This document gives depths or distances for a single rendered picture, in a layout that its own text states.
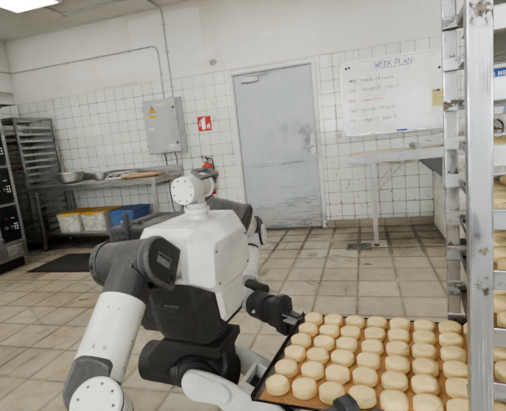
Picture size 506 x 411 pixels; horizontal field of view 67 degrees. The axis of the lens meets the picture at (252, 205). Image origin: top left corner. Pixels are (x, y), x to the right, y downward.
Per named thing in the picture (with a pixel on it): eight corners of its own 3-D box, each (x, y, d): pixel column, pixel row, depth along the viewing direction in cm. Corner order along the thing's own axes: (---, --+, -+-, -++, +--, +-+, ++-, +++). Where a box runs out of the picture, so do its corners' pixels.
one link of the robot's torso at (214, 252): (107, 355, 97) (82, 216, 91) (181, 298, 127) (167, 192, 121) (209, 373, 85) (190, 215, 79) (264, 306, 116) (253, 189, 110)
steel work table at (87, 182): (41, 252, 525) (26, 181, 509) (77, 237, 593) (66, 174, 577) (165, 249, 471) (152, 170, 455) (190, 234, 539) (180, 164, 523)
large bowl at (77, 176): (49, 186, 519) (46, 174, 516) (69, 182, 555) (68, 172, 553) (72, 183, 508) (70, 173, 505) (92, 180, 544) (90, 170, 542)
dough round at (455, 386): (455, 382, 76) (455, 373, 76) (481, 394, 72) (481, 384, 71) (440, 392, 74) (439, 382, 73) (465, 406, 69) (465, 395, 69)
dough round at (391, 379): (404, 377, 79) (403, 369, 79) (411, 393, 74) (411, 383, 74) (379, 378, 80) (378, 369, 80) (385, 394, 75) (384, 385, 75)
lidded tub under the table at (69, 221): (56, 232, 528) (53, 214, 524) (81, 224, 572) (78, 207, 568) (79, 232, 516) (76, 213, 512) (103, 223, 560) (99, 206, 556)
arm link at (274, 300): (275, 342, 112) (251, 329, 122) (299, 329, 118) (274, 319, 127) (270, 301, 110) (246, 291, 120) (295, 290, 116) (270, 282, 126)
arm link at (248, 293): (242, 310, 119) (222, 301, 128) (264, 324, 125) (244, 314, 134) (258, 277, 123) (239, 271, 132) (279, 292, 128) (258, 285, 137)
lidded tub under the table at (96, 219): (81, 232, 516) (77, 213, 512) (103, 223, 560) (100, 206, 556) (105, 231, 505) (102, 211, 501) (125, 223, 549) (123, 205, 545)
